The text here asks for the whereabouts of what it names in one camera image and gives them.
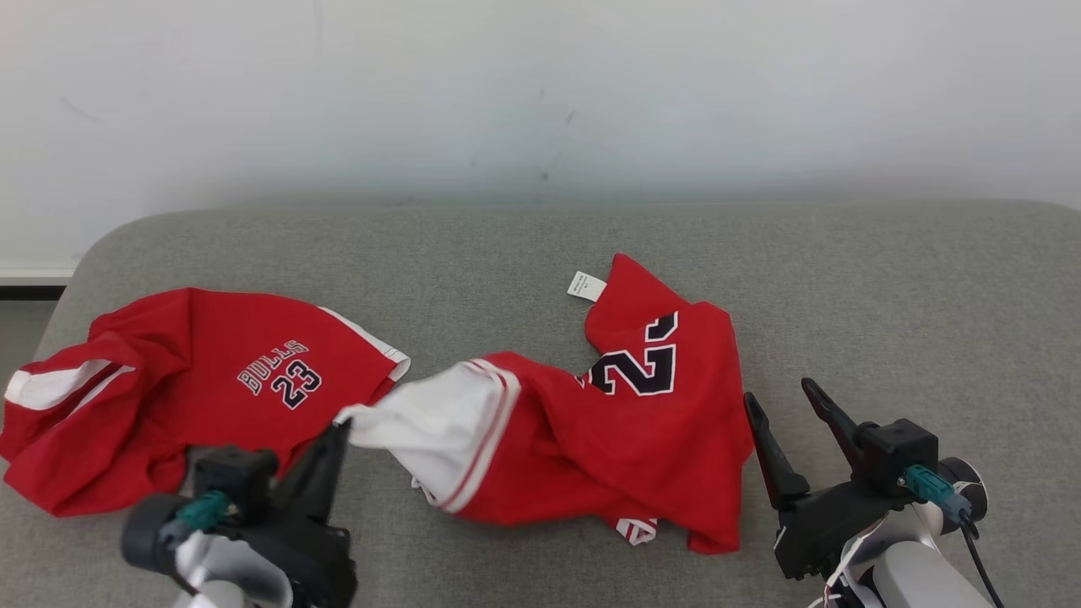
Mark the red and white Bulls jersey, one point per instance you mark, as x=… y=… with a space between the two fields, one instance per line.
x=591 y=447

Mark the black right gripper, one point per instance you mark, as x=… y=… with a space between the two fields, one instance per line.
x=815 y=528

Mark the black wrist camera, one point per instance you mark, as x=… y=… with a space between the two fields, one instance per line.
x=236 y=473
x=899 y=447

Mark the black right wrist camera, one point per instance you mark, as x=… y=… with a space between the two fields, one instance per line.
x=899 y=447

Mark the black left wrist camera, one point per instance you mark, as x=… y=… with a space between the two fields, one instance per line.
x=236 y=473

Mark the red Bulls shorts white stripe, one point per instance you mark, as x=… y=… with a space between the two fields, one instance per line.
x=211 y=338

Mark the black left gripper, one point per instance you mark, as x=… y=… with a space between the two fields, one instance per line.
x=312 y=557

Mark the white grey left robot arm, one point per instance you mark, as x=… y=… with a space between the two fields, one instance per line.
x=148 y=532

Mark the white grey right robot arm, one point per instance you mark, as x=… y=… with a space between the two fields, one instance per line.
x=912 y=583

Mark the white wall baseboard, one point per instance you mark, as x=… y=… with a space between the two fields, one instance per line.
x=34 y=272

